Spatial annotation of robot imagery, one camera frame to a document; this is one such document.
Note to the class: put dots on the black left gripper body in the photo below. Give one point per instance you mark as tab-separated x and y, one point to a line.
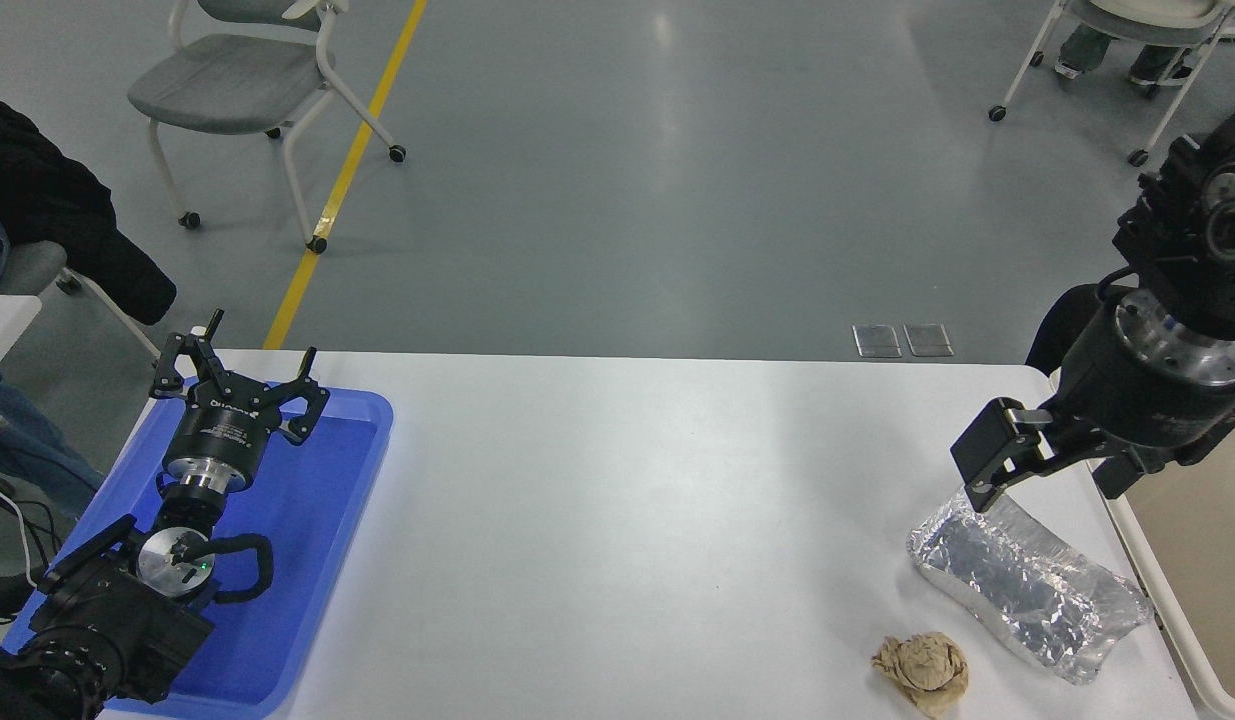
222	425

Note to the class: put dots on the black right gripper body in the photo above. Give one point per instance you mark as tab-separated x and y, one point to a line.
1137	400

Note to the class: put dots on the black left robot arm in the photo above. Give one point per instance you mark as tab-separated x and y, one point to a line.
107	620

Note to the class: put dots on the silver floor outlet plate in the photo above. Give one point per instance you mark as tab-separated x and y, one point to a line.
877	341
928	340

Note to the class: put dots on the person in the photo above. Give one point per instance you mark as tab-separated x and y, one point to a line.
47	200
1062	325
1082	50

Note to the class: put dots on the blue plastic tray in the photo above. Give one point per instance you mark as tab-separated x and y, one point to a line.
307	520

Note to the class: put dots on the large pale bin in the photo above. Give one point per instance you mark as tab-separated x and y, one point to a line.
1197	560

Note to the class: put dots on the white side table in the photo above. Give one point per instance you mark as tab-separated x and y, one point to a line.
2	325

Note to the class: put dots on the grey seat chair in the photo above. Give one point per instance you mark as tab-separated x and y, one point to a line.
27	265

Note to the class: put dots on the crumpled tan paper ball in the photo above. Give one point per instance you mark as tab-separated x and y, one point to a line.
922	668

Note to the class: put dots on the empty grey wheeled chair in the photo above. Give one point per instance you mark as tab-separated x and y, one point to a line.
227	80

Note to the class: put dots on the white-framed wheeled chair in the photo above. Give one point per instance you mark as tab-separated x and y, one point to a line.
1157	25

